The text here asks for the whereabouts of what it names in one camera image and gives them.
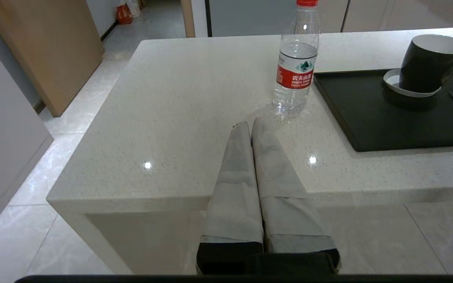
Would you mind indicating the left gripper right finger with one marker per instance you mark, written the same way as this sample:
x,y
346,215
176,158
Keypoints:
x,y
289,212

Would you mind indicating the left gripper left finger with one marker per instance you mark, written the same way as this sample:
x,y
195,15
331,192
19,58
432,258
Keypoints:
x,y
234,204

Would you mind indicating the clear red-label water bottle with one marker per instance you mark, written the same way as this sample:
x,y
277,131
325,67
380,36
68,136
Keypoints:
x,y
295,74

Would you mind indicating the black cup white inside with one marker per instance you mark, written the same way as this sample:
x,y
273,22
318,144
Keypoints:
x,y
423,67

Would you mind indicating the black rectangular serving tray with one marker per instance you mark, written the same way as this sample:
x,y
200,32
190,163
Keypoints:
x,y
387,125

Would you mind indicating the white saucer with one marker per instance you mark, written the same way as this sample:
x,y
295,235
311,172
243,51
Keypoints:
x,y
391,80

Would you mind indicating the grey cabinet door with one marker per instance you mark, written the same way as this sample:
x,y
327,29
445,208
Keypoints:
x,y
405,13
364,15

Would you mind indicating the red bag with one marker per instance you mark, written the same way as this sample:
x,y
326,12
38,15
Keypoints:
x,y
124,15

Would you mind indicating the white plastic shopping bag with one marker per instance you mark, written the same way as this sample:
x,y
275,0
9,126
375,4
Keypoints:
x,y
134,7

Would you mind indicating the brown wooden door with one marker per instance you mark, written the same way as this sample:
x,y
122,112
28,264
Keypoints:
x,y
53,47

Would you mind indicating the white storage cabinet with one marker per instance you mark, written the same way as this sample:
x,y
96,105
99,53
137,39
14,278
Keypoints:
x,y
2,137

